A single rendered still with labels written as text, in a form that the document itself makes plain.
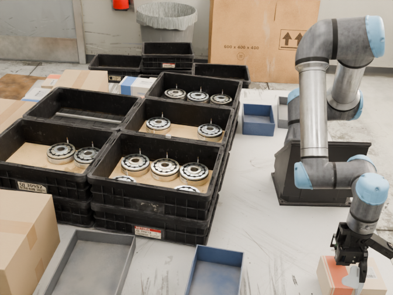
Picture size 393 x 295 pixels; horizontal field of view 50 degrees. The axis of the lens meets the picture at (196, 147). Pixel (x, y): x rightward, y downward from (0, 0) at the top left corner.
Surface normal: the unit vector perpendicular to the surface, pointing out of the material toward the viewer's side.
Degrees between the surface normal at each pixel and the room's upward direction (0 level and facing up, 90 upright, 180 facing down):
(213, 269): 0
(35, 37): 90
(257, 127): 90
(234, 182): 0
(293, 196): 90
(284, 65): 72
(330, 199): 90
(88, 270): 0
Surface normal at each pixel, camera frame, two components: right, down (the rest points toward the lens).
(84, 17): -0.02, 0.54
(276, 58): -0.01, 0.29
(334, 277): 0.04, -0.84
